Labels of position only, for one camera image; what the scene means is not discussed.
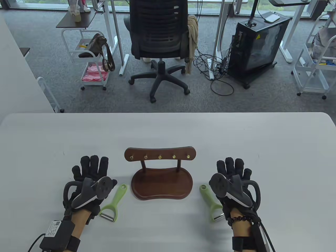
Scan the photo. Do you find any person's right hand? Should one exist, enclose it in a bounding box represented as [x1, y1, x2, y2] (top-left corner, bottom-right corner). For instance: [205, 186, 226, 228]
[209, 157, 261, 223]

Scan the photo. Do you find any person's left hand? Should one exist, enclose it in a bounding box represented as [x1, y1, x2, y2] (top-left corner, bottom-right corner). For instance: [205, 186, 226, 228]
[63, 155, 118, 225]

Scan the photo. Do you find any green vegetable scraper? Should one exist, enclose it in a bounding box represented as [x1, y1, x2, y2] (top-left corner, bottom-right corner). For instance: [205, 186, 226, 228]
[99, 184, 128, 223]
[199, 185, 225, 223]

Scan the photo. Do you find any dark wooden key rack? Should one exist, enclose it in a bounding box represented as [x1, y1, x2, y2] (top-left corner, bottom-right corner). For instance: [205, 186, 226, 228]
[124, 146, 196, 201]

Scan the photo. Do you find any person's left forearm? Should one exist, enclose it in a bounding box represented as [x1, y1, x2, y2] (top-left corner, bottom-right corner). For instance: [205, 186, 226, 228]
[69, 209, 91, 240]

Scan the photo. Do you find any person's right forearm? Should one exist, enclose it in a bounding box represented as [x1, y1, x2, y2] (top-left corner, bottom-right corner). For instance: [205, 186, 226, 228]
[230, 209, 254, 252]

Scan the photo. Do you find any black right forearm sensor box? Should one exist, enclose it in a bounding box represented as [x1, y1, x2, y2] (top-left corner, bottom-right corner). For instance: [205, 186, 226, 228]
[232, 218, 276, 252]

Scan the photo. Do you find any black left forearm sensor box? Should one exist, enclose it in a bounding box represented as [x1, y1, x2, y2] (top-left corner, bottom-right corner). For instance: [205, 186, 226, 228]
[28, 220, 81, 252]

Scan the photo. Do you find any grey left hand controller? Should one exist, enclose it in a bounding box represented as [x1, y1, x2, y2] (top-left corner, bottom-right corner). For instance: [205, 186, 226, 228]
[63, 176, 113, 210]

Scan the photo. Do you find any grey hand controller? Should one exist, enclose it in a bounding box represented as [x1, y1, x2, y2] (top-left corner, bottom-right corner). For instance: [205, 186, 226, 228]
[63, 176, 113, 210]
[209, 173, 261, 209]

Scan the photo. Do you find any grey right hand controller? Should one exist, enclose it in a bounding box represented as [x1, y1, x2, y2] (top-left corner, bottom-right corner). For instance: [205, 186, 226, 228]
[209, 173, 261, 209]

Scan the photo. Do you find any pink bag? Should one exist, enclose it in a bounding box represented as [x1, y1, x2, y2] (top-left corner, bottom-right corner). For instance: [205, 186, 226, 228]
[82, 65, 108, 82]

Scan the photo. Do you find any black power strip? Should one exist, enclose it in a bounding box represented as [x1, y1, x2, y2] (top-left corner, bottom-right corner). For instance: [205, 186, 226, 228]
[218, 56, 229, 74]

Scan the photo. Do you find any white rolling cart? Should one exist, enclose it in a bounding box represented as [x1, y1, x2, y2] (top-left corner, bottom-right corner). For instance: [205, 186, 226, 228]
[291, 12, 336, 100]

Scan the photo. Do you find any black computer case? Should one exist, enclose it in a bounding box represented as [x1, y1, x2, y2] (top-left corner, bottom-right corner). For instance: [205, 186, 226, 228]
[227, 12, 291, 90]

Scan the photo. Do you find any brown handbag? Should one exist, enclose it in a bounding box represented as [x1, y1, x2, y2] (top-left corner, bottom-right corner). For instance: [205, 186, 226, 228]
[78, 33, 116, 72]

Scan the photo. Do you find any white desk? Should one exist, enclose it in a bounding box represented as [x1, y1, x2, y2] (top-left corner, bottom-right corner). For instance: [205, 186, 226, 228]
[98, 0, 129, 76]
[279, 5, 311, 63]
[207, 0, 248, 80]

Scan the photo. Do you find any beige garment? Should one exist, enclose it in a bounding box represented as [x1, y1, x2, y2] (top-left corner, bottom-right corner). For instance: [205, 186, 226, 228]
[186, 15, 199, 75]

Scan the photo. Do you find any white cart with dark top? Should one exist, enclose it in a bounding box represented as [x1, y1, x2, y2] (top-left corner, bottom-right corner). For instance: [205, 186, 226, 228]
[56, 10, 116, 91]

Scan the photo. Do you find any grey bag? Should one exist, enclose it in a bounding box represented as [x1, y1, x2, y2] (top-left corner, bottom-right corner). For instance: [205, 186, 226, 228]
[311, 31, 336, 59]

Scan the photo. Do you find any clear plastic drink cup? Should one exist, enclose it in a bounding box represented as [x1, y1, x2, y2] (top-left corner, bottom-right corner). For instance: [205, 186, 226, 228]
[67, 5, 81, 22]

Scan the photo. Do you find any black office chair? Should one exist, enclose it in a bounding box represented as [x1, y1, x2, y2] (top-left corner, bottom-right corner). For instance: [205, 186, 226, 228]
[123, 0, 191, 103]

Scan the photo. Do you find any dark raised platform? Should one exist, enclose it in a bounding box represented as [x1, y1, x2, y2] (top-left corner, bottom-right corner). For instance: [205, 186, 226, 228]
[268, 0, 311, 7]

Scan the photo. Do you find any dark bead bracelet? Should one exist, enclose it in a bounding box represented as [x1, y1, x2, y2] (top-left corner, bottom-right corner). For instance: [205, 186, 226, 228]
[227, 216, 254, 227]

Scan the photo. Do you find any white cart frame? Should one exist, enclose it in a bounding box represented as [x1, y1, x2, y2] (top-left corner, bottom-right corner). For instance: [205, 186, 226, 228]
[36, 77, 65, 113]

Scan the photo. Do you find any tangle of black cables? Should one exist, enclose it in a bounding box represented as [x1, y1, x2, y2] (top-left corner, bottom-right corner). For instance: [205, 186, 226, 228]
[193, 47, 235, 96]

